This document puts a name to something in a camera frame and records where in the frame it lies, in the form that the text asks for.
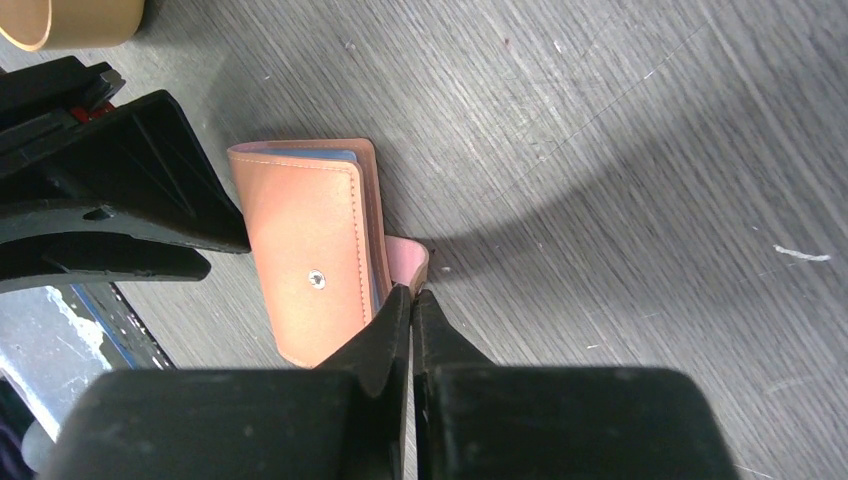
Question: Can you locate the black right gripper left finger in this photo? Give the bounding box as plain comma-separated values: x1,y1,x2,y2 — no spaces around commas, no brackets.
42,285,411,479

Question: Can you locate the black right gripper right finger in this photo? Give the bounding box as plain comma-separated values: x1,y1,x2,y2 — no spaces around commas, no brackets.
412,291,738,479

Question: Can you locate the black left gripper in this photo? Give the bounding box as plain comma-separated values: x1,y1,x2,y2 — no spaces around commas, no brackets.
1,56,250,292

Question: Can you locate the tan leather card holder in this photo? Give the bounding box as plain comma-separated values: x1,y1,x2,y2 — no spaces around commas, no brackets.
228,138,430,368

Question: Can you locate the yellow oval tray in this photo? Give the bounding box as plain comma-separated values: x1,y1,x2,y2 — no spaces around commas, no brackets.
1,0,145,52

